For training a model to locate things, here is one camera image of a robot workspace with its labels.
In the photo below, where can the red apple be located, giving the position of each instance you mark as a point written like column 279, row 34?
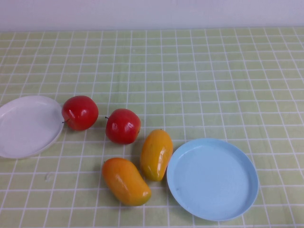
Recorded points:
column 122, row 127
column 80, row 112

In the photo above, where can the orange tinted yellow mango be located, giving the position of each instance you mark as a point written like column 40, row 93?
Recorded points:
column 126, row 181

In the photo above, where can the light blue round plate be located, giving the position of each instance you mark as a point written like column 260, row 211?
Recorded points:
column 213, row 180

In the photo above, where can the white round plate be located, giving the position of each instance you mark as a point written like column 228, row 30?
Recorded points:
column 28, row 128

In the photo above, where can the green checked tablecloth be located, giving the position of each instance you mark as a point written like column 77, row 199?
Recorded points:
column 213, row 71

